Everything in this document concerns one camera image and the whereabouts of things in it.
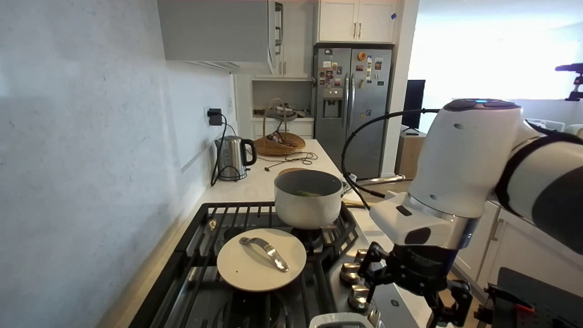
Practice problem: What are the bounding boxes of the black wall plug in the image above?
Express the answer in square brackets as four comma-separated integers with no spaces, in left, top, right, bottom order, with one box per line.
[205,108,225,128]

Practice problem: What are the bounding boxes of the brown box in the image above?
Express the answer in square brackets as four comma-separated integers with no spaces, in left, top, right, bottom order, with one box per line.
[394,130,425,181]

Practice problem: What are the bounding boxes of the grey range hood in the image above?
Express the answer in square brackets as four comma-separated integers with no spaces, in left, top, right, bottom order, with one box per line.
[154,0,274,77]

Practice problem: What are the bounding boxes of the black kettle power cord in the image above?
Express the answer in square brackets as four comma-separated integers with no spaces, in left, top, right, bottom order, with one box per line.
[207,116,236,188]

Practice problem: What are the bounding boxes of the orange black clamp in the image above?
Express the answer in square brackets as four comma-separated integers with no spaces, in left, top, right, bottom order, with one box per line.
[484,283,538,325]

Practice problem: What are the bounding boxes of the white pot with lid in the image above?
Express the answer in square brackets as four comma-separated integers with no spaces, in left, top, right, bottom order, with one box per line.
[307,311,374,328]

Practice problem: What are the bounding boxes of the thin cord on counter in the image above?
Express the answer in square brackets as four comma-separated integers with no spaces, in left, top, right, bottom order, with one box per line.
[263,152,318,174]

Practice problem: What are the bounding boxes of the metal wire stand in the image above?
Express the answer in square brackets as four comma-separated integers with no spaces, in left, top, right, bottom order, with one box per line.
[263,103,300,145]

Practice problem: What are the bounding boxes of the white lid with steel handle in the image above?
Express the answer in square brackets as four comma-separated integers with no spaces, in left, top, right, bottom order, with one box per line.
[214,227,309,294]

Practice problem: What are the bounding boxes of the black monitor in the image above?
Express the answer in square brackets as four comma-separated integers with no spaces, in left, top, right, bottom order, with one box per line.
[400,79,425,132]

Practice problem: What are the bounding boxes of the stainless steel refrigerator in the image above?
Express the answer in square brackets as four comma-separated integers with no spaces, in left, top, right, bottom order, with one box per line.
[311,43,394,181]

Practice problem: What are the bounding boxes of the grey saucepan with steel handle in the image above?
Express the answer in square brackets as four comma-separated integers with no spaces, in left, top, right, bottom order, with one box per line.
[272,168,409,232]

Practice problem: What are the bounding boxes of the black camera on tripod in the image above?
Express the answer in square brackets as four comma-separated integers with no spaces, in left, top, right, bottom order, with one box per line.
[553,61,583,105]

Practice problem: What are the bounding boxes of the white upper cabinets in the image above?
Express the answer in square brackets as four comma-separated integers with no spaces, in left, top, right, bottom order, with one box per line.
[314,0,402,46]

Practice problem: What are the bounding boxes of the bright window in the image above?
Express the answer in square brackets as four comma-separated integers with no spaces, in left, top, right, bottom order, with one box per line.
[416,0,583,103]

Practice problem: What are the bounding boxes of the white glass door cabinet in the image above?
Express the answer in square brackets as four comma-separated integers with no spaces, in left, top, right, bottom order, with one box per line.
[269,0,316,79]

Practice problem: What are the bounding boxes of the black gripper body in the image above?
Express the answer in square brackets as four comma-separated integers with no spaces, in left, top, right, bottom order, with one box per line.
[387,243,462,300]

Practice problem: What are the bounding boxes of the steel electric kettle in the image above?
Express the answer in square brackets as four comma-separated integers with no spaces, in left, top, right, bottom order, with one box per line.
[212,136,258,185]

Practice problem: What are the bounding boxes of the black gas stove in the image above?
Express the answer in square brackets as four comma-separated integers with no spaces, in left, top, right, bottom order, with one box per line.
[127,201,360,328]

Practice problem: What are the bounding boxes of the white lower cabinet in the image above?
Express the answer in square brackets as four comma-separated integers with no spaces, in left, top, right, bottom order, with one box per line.
[451,199,583,307]

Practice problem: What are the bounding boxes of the round wooden cutting board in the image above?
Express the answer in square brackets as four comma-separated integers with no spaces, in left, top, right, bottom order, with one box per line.
[252,132,307,159]

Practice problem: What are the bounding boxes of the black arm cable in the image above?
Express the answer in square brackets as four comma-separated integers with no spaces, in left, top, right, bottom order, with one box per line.
[338,108,442,212]

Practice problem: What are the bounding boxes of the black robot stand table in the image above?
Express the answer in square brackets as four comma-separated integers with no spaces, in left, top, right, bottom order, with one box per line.
[475,267,583,328]

